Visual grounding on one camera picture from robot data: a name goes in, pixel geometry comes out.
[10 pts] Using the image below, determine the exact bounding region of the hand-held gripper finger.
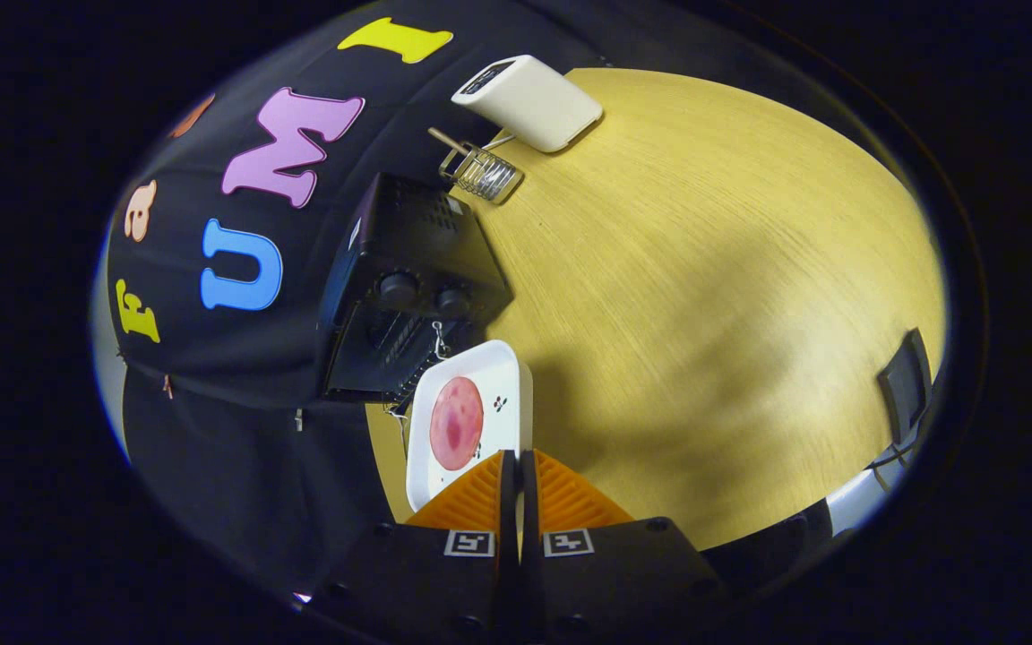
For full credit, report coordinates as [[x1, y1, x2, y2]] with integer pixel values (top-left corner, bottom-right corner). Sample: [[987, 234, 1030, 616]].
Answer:
[[310, 451, 519, 645], [520, 451, 732, 645]]

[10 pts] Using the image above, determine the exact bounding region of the pink ham slice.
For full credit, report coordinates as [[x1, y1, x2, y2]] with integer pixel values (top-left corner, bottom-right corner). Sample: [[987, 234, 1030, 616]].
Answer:
[[429, 376, 486, 472]]

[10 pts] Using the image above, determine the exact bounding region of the white square plate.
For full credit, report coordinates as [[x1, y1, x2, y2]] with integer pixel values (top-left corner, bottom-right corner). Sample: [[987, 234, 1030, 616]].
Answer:
[[405, 340, 535, 513]]

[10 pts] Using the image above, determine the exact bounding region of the black toaster oven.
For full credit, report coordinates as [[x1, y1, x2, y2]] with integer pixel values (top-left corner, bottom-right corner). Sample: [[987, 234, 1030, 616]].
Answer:
[[317, 172, 514, 404]]

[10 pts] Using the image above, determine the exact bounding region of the wooden stick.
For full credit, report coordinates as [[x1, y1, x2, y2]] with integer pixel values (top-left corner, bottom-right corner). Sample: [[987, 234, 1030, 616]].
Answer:
[[427, 126, 477, 155]]

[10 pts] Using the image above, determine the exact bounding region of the white box appliance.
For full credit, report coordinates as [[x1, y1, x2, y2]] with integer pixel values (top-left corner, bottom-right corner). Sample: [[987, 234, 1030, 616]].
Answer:
[[451, 55, 605, 154]]

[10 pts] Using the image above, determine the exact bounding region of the wire utensil holder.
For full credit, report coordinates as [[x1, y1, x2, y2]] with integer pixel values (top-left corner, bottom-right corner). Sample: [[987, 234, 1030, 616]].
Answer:
[[438, 142, 524, 205]]

